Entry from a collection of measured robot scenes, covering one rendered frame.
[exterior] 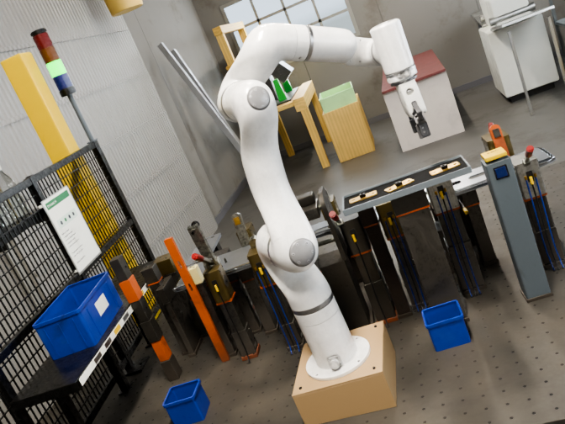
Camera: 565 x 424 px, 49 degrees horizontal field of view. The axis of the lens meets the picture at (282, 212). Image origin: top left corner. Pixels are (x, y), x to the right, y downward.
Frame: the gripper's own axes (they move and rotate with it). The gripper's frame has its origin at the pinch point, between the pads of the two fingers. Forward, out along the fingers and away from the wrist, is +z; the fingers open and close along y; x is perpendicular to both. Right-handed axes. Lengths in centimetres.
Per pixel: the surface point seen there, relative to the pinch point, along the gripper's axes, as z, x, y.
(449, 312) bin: 52, 11, -8
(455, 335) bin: 55, 12, -17
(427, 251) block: 32.5, 10.2, -5.7
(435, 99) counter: 85, -89, 478
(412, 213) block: 20.0, 10.6, -5.7
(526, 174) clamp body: 26.0, -26.1, 7.3
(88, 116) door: -38, 200, 319
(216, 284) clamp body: 27, 78, 17
